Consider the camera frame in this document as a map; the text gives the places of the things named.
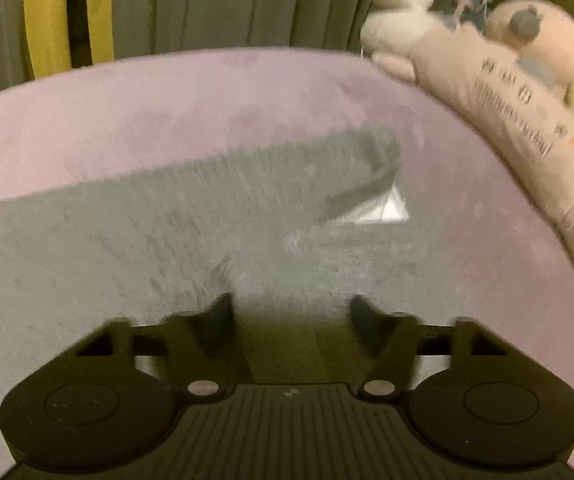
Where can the yellow curtain panel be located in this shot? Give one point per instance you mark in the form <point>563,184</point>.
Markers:
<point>42,15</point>

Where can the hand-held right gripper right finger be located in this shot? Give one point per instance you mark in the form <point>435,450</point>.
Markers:
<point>363,321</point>

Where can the grey-green curtain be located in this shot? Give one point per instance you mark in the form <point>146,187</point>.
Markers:
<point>217,0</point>

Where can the long pink rabbit plush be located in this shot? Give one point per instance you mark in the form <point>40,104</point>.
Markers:
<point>507,115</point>

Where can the pink bed sheet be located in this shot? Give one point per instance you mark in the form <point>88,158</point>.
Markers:
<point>217,105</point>

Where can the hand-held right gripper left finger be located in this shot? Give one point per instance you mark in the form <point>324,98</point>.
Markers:
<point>218,321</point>

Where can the round pink plush toy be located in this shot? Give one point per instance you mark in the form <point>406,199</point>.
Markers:
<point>552,35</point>

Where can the grey pants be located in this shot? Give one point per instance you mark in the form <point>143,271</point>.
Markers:
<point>167,220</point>

